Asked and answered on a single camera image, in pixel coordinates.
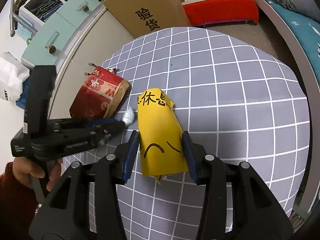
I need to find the red paper cup bag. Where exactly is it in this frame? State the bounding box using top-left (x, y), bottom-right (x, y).
top-left (69, 66), bottom-right (130, 120)

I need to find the yellow paper bag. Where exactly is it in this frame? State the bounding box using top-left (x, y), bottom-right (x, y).
top-left (137, 88), bottom-right (188, 180)

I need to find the person's left hand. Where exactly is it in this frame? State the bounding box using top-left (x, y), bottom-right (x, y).
top-left (12, 157), bottom-right (63, 191)

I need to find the blue gift bag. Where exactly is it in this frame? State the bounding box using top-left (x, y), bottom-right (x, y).
top-left (16, 78), bottom-right (29, 109)

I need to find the white paper shopping bag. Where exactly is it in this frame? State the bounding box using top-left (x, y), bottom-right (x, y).
top-left (0, 52), bottom-right (30, 102)

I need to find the white low cabinet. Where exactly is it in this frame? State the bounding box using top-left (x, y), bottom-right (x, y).
top-left (48, 6), bottom-right (134, 119)

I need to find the purple checkered tablecloth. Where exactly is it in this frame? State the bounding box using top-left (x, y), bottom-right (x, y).
top-left (62, 26), bottom-right (311, 240)

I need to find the metal stair handrail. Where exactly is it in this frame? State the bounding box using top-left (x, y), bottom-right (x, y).
top-left (9, 0), bottom-right (37, 37)

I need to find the large cardboard box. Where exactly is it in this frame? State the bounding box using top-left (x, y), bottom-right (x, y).
top-left (104, 0), bottom-right (190, 38)

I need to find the red low bench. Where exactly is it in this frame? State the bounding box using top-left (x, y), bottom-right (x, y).
top-left (183, 0), bottom-right (259, 27)

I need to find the teal bunk bed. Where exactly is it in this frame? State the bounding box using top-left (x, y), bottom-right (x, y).
top-left (254, 0), bottom-right (319, 216)

